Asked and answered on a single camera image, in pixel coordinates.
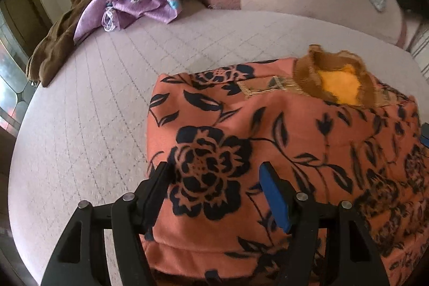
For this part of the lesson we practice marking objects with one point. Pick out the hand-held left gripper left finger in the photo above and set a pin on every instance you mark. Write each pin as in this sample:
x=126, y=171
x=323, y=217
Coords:
x=157, y=186

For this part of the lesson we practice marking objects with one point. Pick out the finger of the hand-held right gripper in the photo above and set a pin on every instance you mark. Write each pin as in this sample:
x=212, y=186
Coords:
x=425, y=138

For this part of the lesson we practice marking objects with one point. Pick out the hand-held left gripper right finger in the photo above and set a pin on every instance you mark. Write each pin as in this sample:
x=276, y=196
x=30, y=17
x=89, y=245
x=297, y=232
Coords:
x=274, y=200

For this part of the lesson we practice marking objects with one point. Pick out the orange black floral garment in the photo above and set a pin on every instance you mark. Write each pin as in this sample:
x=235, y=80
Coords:
x=268, y=121

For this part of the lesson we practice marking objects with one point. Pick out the striped cloth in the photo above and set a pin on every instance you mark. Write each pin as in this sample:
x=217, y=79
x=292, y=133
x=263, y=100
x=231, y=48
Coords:
x=420, y=44

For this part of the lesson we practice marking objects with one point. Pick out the brown garment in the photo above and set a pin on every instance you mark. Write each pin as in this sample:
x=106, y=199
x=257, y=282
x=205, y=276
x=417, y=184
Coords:
x=57, y=44

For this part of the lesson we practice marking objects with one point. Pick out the window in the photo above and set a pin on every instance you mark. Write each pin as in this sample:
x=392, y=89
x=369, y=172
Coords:
x=10, y=71

